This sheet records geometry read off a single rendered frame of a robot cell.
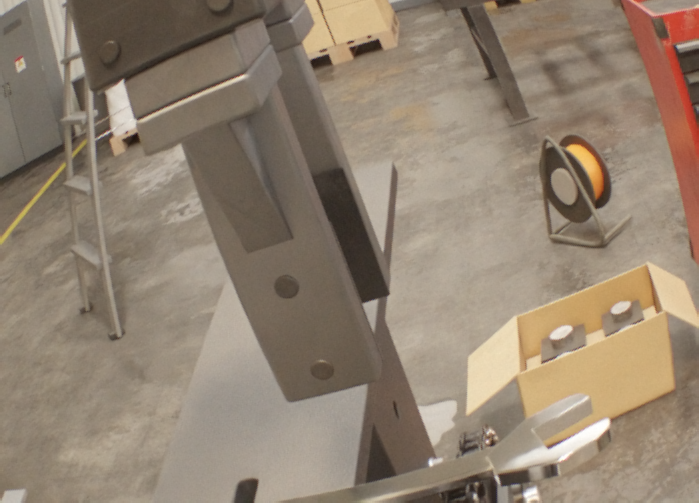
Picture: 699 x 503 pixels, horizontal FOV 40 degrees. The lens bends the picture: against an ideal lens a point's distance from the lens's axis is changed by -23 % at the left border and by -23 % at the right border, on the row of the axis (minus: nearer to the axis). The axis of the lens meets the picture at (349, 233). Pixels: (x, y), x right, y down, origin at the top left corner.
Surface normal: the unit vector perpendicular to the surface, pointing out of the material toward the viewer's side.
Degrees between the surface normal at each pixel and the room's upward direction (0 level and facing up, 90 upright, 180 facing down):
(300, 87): 90
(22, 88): 90
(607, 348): 90
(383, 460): 90
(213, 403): 0
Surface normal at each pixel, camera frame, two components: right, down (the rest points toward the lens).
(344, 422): -0.34, -0.89
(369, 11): -0.07, 0.34
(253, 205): 0.11, 0.74
